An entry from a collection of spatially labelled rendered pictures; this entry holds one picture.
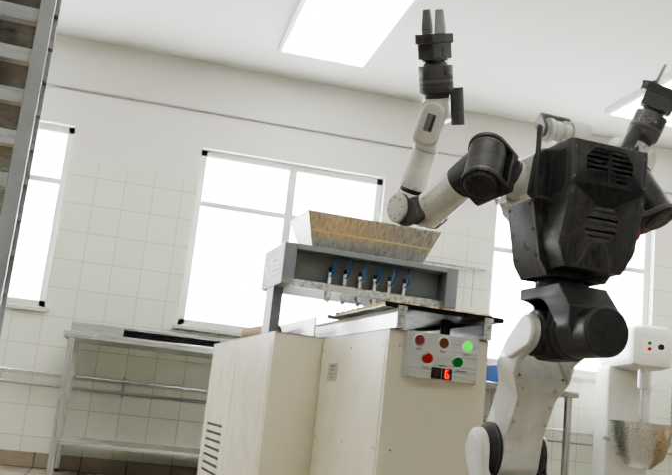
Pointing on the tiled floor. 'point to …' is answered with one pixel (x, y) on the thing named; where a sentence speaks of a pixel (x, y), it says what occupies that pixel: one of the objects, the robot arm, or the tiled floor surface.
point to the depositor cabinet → (261, 405)
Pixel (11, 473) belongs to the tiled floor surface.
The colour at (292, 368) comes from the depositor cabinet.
